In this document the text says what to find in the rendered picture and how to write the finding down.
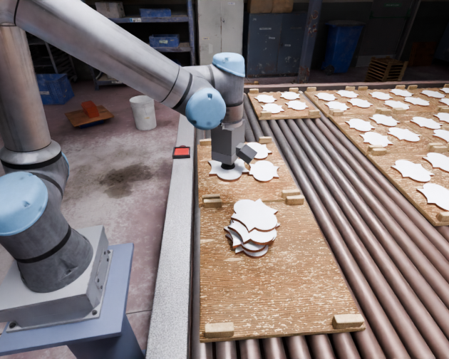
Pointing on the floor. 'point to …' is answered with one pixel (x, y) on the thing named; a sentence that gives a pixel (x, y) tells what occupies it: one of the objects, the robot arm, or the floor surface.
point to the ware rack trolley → (50, 59)
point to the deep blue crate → (54, 88)
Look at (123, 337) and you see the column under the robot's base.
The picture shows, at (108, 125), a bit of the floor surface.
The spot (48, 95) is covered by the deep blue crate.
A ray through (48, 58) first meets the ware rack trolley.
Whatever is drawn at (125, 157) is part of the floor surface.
